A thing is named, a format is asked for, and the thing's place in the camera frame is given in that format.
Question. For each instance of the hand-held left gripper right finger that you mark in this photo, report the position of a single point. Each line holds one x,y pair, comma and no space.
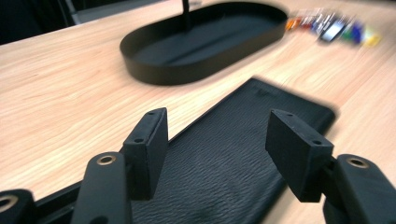
295,152

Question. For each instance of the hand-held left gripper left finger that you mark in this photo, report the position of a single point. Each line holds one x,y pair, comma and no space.
146,155

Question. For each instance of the black oval tray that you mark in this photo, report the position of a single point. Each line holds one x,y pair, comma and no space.
174,67

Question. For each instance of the row of colourful cards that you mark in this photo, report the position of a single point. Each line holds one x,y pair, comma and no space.
334,29

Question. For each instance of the thin black upright rod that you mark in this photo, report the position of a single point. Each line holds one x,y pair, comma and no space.
186,15

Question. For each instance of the dark furniture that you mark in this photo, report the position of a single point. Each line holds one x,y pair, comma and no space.
28,17

